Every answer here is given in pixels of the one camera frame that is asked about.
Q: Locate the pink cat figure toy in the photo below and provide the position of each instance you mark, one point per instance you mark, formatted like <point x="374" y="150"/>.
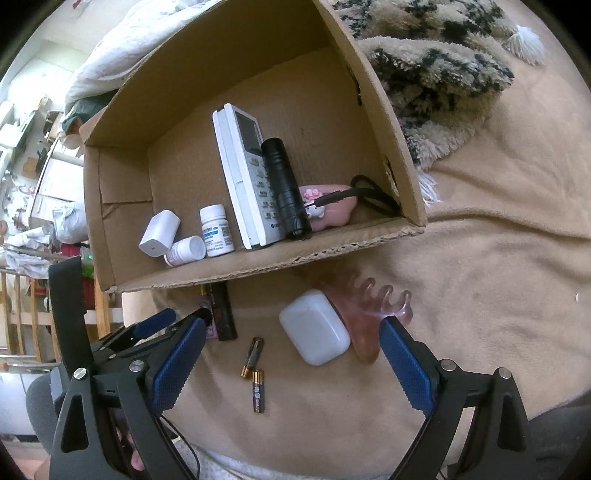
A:
<point x="332" y="214"/>

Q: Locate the grey trash bag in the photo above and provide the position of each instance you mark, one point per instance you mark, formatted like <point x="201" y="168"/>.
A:
<point x="69" y="224"/>

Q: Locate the white remote control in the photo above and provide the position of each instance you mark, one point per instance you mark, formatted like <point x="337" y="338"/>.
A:
<point x="240" y="184"/>

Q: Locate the person's left hand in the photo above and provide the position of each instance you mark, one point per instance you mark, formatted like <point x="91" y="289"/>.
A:
<point x="131" y="454"/>

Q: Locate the white duvet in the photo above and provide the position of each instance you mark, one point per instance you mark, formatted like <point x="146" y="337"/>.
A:
<point x="120" y="46"/>

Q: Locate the pink patterned small case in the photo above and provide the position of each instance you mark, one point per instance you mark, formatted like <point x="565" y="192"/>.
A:
<point x="211" y="331"/>

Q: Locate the cardboard box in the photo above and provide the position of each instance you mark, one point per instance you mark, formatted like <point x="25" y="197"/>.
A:
<point x="184" y="138"/>

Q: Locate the yellow wooden rack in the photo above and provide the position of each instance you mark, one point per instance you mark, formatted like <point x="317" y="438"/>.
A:
<point x="37" y="318"/>

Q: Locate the white hanging cloth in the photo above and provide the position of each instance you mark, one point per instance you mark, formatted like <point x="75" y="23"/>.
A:
<point x="27" y="249"/>

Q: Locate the teal cushion with orange stripe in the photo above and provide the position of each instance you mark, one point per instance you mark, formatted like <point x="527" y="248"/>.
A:
<point x="81" y="113"/>

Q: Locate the person's leg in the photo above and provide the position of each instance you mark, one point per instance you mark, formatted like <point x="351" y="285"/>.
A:
<point x="39" y="415"/>
<point x="554" y="438"/>

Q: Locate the white shirt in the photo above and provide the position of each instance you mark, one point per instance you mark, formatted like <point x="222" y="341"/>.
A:
<point x="300" y="470"/>

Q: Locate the beige bed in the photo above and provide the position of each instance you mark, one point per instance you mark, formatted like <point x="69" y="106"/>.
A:
<point x="485" y="277"/>

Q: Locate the white charger cube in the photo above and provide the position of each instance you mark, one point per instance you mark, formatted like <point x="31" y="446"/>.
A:
<point x="159" y="233"/>

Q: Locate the black flashlight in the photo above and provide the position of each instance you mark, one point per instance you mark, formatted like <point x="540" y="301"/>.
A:
<point x="281" y="184"/>

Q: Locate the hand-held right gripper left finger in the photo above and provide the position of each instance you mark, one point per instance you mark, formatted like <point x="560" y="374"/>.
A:
<point x="178" y="364"/>

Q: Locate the white pill bottle pink label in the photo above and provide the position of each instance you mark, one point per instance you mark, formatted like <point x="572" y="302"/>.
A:
<point x="184" y="251"/>

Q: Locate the white pill bottle blue label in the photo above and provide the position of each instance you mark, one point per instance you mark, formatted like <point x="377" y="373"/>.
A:
<point x="216" y="235"/>

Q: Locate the person's right leg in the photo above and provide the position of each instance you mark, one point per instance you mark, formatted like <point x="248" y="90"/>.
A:
<point x="554" y="438"/>

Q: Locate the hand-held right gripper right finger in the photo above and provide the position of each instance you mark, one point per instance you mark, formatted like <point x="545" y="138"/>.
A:
<point x="406" y="364"/>

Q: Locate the beige wooden nightstand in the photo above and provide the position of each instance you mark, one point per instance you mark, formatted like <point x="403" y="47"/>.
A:
<point x="60" y="180"/>

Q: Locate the dark cosmetic tube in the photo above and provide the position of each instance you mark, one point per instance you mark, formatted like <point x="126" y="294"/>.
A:
<point x="224" y="314"/>

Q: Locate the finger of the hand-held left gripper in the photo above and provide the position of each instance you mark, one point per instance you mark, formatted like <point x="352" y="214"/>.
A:
<point x="201" y="314"/>
<point x="157" y="321"/>

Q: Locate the black and white fuzzy blanket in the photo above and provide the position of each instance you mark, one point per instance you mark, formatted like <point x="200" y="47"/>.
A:
<point x="438" y="69"/>

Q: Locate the pink translucent massage comb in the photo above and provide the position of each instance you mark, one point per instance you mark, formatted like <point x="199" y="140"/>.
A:
<point x="364" y="344"/>

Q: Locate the person's left leg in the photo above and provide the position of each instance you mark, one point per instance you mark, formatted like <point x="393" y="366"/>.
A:
<point x="39" y="415"/>

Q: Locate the white earbuds case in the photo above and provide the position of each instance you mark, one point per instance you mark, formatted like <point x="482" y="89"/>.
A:
<point x="314" y="327"/>

